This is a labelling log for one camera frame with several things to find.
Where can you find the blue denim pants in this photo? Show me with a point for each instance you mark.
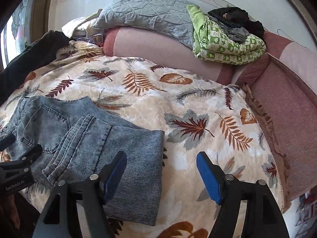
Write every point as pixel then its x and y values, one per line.
pixel 86 148

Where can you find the small colourful box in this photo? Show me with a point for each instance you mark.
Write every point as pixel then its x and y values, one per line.
pixel 99 38

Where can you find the stained glass window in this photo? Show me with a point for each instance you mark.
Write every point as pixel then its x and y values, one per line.
pixel 17 29

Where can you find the dark jacket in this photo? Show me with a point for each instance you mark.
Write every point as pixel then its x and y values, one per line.
pixel 32 54

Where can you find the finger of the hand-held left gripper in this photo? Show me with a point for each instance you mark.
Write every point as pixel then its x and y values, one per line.
pixel 7 141
pixel 29 155

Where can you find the grey quilted blanket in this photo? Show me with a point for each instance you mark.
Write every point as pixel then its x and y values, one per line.
pixel 148 12

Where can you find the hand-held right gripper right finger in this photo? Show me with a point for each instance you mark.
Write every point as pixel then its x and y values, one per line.
pixel 209 178

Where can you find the green patterned blanket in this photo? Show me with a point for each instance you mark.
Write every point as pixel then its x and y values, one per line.
pixel 223 49

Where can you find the leaf print blanket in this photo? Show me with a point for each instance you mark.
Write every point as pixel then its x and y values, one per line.
pixel 153 99

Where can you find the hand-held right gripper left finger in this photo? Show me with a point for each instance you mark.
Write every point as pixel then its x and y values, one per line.
pixel 116 178

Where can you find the grey cloth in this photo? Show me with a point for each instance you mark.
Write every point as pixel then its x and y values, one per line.
pixel 237 34

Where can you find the white pillow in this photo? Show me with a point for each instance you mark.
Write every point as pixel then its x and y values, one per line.
pixel 74 27

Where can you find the black clothing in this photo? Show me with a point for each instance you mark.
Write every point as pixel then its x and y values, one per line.
pixel 237 19

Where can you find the pink sofa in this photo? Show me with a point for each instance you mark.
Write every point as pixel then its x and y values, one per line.
pixel 153 52

